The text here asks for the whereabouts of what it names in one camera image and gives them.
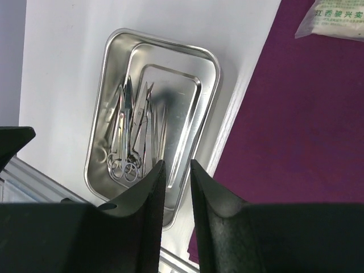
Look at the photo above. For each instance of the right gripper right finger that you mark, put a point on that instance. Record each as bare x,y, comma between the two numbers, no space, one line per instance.
234,235

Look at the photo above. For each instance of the stainless steel instrument tray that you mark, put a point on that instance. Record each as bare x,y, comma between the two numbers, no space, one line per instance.
185,79

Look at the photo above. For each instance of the plain steel surgical scissors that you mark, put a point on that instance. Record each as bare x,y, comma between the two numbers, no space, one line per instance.
129,168

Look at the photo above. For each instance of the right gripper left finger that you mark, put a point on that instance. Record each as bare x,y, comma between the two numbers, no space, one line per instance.
121,235

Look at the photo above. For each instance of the aluminium mounting rail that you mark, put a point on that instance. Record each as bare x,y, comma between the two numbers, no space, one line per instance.
23,182

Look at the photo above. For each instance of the purple surgical drape cloth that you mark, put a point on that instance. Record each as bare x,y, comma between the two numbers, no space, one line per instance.
298,135

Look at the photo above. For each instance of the left green gauze packet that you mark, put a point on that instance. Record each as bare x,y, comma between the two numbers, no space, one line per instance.
341,19

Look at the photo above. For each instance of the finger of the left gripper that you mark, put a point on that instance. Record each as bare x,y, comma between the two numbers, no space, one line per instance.
12,140

